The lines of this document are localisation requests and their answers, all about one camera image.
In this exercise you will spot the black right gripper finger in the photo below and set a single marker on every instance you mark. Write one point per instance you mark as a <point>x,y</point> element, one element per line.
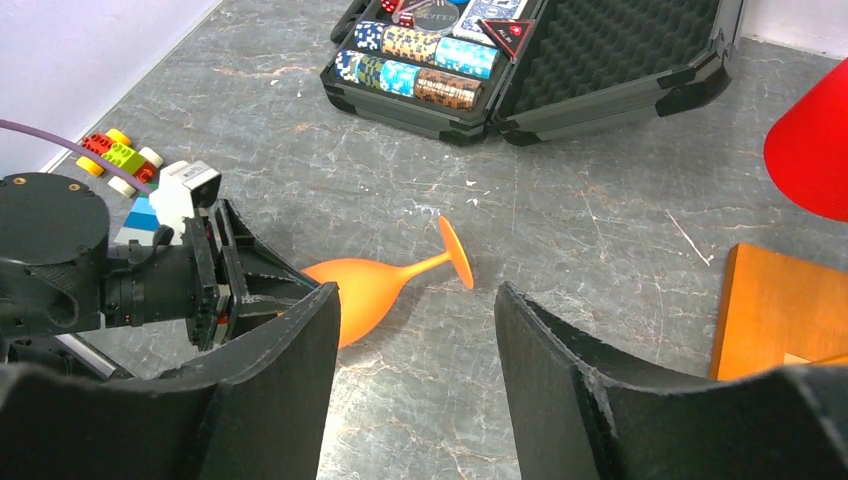
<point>582,409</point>

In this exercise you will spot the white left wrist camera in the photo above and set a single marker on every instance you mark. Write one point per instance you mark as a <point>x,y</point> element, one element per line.
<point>184,188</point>

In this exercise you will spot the orange wine glass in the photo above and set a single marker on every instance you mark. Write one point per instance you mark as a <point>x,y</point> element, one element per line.
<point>368,289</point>

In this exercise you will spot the red wine glass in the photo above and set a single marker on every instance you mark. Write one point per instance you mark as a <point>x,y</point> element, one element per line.
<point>805,151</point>

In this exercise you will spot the black poker chip case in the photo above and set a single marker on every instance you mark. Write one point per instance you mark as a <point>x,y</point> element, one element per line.
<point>561,68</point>

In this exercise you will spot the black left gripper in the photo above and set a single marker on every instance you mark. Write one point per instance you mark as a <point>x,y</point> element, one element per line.
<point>254,408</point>

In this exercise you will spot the wooden rack base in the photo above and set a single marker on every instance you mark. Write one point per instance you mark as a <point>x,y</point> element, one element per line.
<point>777,310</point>

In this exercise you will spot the blue green toy block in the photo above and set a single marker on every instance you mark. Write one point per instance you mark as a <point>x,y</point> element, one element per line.
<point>140,224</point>

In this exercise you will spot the playing card deck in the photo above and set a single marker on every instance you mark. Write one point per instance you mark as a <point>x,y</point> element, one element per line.
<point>468,28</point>

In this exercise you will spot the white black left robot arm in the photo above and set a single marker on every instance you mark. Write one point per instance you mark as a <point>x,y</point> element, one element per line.
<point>61,277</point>

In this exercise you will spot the small toy car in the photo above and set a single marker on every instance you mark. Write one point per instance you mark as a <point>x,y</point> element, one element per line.
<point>117,149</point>

